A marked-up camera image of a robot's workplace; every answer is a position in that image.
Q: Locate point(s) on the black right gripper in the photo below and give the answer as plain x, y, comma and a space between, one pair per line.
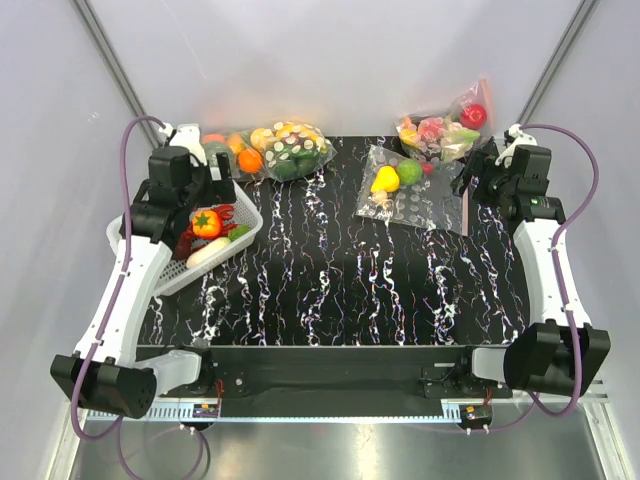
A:
480, 165

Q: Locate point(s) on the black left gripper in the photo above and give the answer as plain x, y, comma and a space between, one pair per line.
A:
219, 191

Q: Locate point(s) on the clear zip top bag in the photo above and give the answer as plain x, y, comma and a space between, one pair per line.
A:
428, 204

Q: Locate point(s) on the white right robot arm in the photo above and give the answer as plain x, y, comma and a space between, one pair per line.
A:
560, 352

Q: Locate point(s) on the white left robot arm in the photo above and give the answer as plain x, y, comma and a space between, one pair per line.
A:
103, 373

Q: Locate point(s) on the left bag of fake food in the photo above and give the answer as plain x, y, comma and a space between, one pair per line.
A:
238, 141

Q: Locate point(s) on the bag of fake food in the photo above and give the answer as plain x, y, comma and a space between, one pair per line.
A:
295, 150
437, 134
238, 141

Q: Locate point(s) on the right bag of fake food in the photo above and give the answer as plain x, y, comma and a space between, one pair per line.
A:
437, 134

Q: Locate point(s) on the middle bag of fake food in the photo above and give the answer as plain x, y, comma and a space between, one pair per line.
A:
295, 150

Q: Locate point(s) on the orange toy tomato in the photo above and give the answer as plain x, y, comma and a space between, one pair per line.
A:
207, 224

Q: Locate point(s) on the white plastic basket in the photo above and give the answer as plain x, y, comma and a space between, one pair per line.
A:
158, 218

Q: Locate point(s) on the green toy pumpkin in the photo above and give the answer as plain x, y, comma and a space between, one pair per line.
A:
212, 149

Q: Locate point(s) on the orange toy orange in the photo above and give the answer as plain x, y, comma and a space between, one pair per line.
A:
250, 161

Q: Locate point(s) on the red toy lobster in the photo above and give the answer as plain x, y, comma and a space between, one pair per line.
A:
187, 239

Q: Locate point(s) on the red toy chili pepper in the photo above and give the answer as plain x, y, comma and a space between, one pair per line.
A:
427, 168

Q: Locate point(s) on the red toy apple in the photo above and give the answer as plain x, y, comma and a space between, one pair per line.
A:
473, 117

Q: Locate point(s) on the green toy lime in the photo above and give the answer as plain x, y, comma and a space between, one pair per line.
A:
409, 171

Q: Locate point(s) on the yellow toy pear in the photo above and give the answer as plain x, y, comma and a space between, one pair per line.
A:
386, 180

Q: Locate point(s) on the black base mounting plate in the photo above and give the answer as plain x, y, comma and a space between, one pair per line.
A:
288, 383

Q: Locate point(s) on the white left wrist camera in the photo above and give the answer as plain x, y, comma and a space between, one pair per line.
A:
187, 136

